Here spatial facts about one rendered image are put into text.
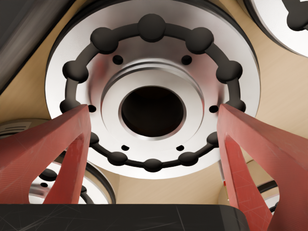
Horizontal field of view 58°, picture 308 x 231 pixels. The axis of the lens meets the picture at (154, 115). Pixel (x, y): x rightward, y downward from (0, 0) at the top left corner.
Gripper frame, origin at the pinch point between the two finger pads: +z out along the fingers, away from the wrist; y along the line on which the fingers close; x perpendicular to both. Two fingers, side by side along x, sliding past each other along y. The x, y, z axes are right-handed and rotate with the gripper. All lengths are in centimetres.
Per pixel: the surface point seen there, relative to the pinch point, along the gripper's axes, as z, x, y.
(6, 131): 3.2, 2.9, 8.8
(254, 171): 3.4, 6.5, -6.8
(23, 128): 3.4, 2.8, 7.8
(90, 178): 1.4, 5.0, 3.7
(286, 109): 4.3, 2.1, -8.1
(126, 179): 4.4, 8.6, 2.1
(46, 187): 1.3, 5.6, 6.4
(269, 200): 1.1, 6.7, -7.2
